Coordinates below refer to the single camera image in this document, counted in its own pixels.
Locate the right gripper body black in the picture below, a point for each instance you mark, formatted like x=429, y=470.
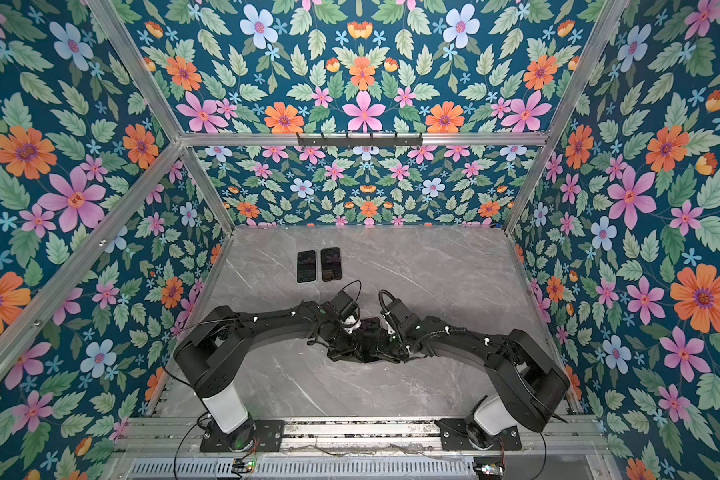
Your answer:
x=391, y=347

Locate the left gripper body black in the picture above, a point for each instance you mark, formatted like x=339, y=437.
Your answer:
x=344, y=344

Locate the black smartphone face up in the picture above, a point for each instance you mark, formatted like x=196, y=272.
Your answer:
x=331, y=264

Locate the purple edged smartphone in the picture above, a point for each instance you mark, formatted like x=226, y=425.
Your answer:
x=306, y=266

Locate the blue edged smartphone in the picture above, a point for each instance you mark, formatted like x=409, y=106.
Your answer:
x=368, y=335

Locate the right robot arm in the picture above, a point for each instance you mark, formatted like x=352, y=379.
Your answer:
x=528, y=384

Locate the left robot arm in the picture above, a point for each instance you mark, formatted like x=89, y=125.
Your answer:
x=213, y=352

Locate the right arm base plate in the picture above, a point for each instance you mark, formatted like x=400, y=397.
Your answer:
x=474, y=438

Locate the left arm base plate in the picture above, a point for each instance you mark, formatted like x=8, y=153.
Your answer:
x=243, y=435

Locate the white vented cable duct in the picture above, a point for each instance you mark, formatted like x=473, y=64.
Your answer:
x=303, y=468

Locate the metal hook rail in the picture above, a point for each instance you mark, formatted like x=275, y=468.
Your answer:
x=347, y=140

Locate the aluminium front rail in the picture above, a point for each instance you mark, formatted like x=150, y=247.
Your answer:
x=342, y=436

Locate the aluminium frame post left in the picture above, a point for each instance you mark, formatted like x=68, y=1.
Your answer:
x=20, y=335

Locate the aluminium frame post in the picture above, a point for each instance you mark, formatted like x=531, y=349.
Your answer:
x=604, y=27
x=20, y=335

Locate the aluminium frame post right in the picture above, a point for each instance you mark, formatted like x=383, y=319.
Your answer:
x=604, y=27

